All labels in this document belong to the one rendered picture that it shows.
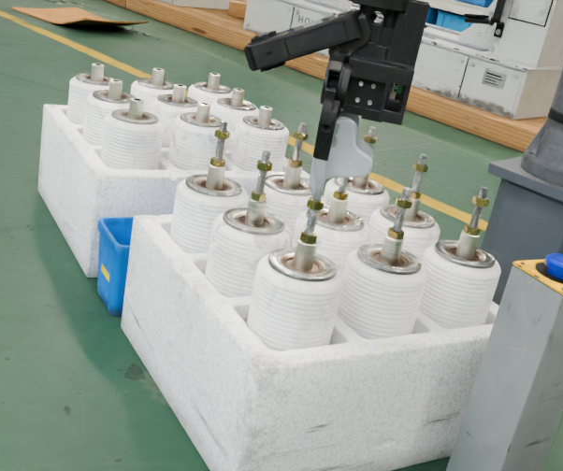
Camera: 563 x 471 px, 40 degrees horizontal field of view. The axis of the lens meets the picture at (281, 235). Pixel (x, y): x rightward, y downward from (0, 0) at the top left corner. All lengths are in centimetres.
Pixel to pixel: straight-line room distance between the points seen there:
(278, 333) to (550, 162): 57
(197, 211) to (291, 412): 30
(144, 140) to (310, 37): 56
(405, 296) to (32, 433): 45
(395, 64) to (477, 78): 223
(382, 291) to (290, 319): 12
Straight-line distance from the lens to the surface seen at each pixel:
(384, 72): 74
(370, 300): 88
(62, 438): 96
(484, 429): 89
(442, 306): 96
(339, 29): 75
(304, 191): 107
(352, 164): 78
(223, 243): 91
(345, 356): 84
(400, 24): 76
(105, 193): 124
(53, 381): 105
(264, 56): 76
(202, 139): 130
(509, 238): 127
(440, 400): 97
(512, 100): 292
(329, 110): 74
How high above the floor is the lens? 59
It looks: 22 degrees down
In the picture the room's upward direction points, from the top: 11 degrees clockwise
